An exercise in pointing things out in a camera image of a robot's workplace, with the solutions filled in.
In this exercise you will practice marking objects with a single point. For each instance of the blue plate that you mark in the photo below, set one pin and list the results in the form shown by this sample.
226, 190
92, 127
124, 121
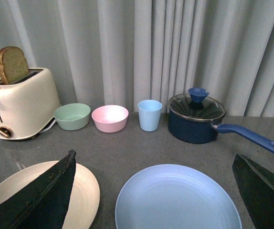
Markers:
174, 197

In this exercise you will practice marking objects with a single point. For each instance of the cream toaster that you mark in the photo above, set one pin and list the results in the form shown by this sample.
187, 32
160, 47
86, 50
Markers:
27, 107

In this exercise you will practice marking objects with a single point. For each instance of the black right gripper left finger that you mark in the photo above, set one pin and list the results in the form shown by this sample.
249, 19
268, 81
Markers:
43, 203

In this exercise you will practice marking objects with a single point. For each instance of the pink bowl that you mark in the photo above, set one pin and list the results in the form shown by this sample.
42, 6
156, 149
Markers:
110, 118

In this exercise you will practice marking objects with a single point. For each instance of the cream plate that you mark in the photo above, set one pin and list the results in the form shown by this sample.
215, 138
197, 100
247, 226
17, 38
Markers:
84, 200

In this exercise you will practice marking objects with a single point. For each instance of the glass pot lid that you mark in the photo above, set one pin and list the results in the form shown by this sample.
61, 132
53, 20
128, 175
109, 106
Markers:
196, 105

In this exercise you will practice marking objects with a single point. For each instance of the dark blue saucepan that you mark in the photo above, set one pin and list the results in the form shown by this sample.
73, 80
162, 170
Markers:
202, 131

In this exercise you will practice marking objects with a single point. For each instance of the green bowl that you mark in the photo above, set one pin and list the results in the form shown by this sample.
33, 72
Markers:
72, 117

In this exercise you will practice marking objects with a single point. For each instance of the grey curtain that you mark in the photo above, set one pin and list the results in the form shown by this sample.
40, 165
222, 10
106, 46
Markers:
124, 51

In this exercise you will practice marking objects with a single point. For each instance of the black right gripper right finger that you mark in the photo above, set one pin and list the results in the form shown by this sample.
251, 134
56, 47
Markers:
256, 187

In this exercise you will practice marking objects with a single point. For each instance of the light blue cup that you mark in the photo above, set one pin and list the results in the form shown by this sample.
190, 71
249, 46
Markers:
149, 114

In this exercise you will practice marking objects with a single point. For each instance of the brown bread slice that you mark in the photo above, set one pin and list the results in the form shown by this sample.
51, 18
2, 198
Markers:
13, 65

